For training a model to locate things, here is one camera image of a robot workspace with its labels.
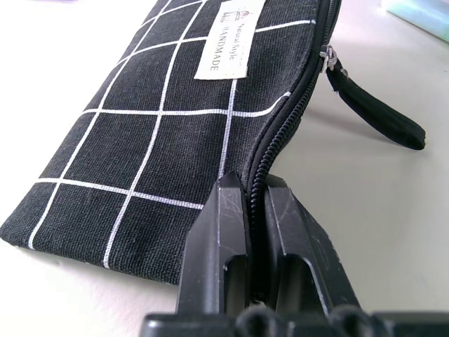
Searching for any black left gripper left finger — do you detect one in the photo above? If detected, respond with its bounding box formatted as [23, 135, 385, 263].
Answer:
[174, 171, 253, 315]

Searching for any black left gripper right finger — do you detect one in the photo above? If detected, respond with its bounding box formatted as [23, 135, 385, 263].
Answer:
[263, 178, 362, 315]

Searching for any black white grid zipper pouch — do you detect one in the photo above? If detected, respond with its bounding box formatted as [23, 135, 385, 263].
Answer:
[0, 0, 427, 305]

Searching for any pale green flat object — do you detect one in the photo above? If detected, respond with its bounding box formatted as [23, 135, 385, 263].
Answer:
[385, 0, 449, 33]

